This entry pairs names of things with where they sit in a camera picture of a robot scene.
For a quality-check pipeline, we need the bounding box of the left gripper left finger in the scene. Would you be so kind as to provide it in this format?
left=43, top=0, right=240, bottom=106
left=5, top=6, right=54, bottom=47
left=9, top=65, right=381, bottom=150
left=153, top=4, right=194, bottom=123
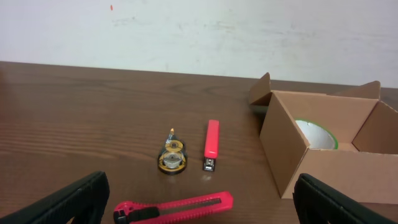
left=1, top=171, right=110, bottom=224

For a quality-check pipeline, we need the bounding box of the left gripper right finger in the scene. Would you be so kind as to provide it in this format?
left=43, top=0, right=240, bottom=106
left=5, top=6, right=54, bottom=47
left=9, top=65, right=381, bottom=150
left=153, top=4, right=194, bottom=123
left=293, top=173, right=395, bottom=224

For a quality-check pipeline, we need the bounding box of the green tape roll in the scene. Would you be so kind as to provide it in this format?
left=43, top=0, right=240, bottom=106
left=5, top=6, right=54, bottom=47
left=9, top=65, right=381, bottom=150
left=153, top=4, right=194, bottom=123
left=295, top=119, right=338, bottom=149

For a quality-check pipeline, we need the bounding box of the black gold correction tape dispenser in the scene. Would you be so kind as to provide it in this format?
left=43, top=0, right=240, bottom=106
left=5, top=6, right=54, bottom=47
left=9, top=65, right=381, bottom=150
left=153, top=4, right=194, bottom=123
left=157, top=128, right=188, bottom=175

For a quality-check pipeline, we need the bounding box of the red utility knife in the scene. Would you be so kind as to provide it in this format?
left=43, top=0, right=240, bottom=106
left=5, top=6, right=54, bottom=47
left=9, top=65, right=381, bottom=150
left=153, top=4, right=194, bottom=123
left=113, top=191, right=234, bottom=224

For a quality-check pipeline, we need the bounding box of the open cardboard box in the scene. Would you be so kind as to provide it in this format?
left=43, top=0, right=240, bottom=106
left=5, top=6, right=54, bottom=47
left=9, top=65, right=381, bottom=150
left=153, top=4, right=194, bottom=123
left=249, top=74, right=397, bottom=204

